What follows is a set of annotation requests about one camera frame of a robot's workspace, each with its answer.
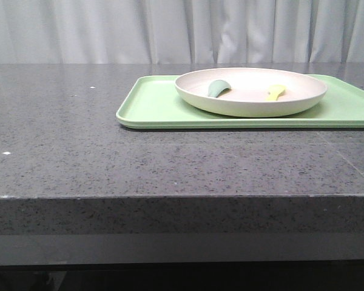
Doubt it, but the yellow plastic fork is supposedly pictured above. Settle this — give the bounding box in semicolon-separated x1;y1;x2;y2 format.
266;84;286;101

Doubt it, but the white round plate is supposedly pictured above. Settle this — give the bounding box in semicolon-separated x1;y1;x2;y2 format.
175;67;328;118

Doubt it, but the green plastic spoon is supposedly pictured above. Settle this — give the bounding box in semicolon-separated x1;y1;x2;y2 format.
207;79;231;98

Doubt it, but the light green serving tray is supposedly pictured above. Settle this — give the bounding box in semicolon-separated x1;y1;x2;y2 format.
116;75;364;130

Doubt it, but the white curtain backdrop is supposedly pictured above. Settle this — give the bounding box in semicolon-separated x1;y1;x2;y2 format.
0;1;364;64

